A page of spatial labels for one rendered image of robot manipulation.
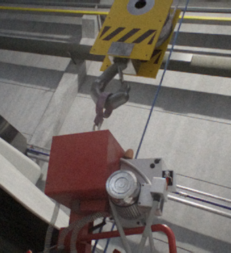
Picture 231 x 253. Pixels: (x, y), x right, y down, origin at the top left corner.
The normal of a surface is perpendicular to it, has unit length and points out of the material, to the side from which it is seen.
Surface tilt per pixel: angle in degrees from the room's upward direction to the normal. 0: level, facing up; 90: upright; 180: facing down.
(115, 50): 90
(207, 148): 90
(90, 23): 138
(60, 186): 90
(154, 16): 90
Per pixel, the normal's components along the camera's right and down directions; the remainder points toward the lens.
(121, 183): -0.25, -0.59
